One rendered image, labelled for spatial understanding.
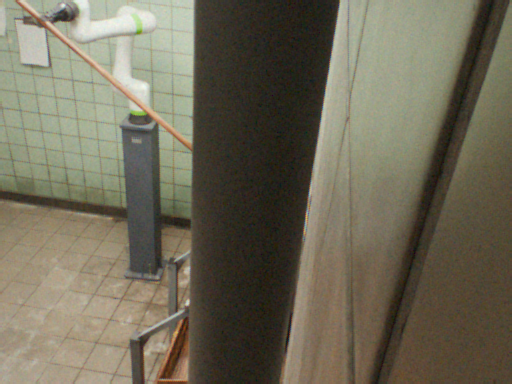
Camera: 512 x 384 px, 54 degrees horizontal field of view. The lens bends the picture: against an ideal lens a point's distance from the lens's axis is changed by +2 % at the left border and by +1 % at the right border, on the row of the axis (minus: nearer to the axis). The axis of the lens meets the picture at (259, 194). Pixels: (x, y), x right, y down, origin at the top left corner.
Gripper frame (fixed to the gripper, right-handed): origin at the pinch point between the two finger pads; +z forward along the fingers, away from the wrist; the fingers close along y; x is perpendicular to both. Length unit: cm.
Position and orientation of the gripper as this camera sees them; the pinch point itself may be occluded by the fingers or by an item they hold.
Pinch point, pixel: (43, 20)
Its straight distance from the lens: 256.7
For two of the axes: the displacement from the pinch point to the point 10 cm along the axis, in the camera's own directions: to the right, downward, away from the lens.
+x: -7.3, -6.3, -2.6
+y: -6.7, 5.9, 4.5
